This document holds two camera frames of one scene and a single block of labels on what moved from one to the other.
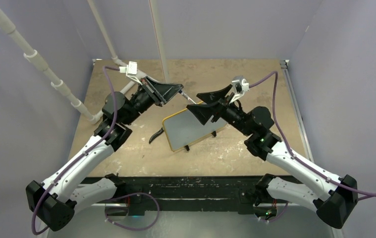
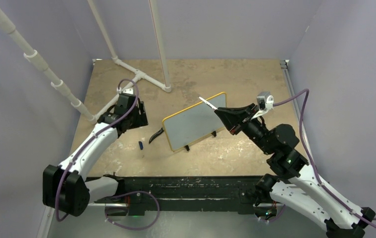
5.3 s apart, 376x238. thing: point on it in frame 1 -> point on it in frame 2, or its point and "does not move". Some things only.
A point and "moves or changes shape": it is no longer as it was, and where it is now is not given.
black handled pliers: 157,133 does not move
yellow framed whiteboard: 185,128 does not move
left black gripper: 159,93 -> 140,121
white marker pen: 186,96 moves or changes shape
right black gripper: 204,112 -> 234,116
